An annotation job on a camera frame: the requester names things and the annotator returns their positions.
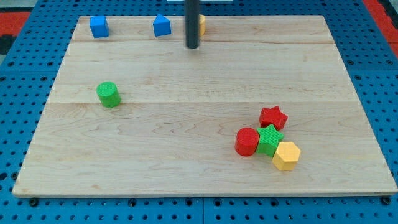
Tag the light wooden board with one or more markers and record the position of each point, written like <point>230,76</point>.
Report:
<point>174,131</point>

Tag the blue pentagon block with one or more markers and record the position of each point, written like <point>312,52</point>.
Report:
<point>161,26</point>

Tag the blue cube block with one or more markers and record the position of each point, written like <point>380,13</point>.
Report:
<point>99,26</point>

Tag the yellow hexagon block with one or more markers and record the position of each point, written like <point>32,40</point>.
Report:
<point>286,156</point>

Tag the yellow heart block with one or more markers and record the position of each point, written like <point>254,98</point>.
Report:
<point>202,25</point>

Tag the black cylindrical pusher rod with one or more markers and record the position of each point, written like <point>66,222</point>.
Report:
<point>192,10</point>

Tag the red star block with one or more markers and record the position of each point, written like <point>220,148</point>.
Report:
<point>272,116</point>

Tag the red cylinder block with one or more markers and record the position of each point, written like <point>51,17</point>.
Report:
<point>246,141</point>

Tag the green star block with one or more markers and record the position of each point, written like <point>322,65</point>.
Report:
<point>269,139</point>

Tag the green cylinder block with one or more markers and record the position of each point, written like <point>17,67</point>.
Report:
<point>108,94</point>

